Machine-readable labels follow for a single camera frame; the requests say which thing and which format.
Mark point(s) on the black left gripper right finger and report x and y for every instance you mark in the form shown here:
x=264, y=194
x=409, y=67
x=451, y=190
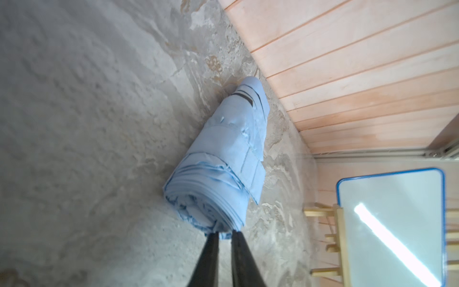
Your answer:
x=245, y=272

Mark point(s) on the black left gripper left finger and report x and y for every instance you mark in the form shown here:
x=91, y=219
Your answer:
x=206, y=271

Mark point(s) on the blue umbrella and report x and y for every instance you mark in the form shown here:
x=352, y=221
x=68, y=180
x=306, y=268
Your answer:
x=222, y=171

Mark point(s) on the small wooden easel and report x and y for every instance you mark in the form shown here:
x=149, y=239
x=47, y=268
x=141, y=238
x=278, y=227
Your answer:
x=338, y=241

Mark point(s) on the blue framed whiteboard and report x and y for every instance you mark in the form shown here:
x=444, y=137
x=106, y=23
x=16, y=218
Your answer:
x=395, y=228

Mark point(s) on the aluminium wall rail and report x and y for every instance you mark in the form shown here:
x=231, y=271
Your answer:
x=449, y=151

